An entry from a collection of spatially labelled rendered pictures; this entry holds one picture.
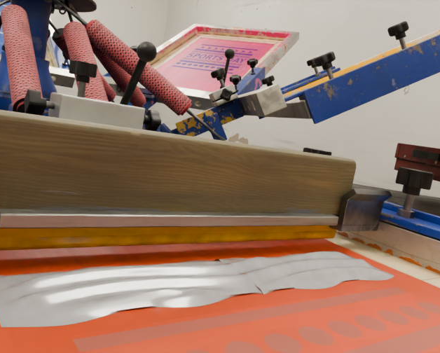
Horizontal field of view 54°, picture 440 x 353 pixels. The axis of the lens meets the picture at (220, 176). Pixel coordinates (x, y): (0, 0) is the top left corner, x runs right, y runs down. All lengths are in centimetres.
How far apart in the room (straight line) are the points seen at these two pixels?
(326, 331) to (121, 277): 14
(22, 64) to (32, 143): 54
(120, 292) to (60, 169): 10
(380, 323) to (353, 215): 20
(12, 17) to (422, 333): 88
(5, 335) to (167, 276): 12
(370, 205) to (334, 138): 235
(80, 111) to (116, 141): 29
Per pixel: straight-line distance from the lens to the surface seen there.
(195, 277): 32
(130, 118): 66
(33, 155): 32
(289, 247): 48
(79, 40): 99
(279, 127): 325
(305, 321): 31
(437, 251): 54
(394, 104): 268
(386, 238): 57
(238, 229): 44
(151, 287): 31
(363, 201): 53
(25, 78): 82
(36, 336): 25
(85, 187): 34
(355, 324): 33
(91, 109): 63
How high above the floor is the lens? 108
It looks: 7 degrees down
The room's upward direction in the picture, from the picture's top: 10 degrees clockwise
